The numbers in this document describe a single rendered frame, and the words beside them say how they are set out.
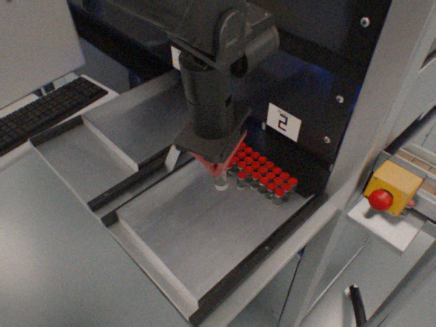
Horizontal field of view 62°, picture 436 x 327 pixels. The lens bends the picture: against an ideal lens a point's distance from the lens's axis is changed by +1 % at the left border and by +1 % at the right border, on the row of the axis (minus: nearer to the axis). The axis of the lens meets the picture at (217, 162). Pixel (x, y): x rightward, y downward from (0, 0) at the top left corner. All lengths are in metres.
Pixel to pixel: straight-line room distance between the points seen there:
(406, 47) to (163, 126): 0.63
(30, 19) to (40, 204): 1.09
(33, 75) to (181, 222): 0.79
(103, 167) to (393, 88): 0.65
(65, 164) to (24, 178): 1.33
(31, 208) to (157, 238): 1.42
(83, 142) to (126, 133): 0.11
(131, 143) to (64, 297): 0.98
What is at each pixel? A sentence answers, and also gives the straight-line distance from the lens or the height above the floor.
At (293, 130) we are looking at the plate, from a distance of 0.79.
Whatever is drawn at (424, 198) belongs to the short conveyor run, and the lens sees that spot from 0.87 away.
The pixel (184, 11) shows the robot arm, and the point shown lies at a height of 1.41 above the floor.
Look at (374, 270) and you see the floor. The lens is 1.85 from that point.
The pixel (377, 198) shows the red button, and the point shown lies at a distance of 0.72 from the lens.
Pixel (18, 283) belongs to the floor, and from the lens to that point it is 1.90.
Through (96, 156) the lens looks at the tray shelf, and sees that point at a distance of 0.96.
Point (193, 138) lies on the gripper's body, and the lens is 0.46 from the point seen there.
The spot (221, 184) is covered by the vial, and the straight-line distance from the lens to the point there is 0.55.
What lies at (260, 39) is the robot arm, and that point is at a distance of 0.44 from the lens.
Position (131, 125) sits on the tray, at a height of 0.88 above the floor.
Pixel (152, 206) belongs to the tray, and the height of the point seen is 0.88.
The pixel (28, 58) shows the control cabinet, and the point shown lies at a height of 0.92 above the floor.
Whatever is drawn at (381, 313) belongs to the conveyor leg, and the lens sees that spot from 1.33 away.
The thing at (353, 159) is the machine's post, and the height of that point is 1.03.
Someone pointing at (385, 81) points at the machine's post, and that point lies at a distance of 0.63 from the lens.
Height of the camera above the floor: 1.53
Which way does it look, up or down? 47 degrees down
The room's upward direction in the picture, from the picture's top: straight up
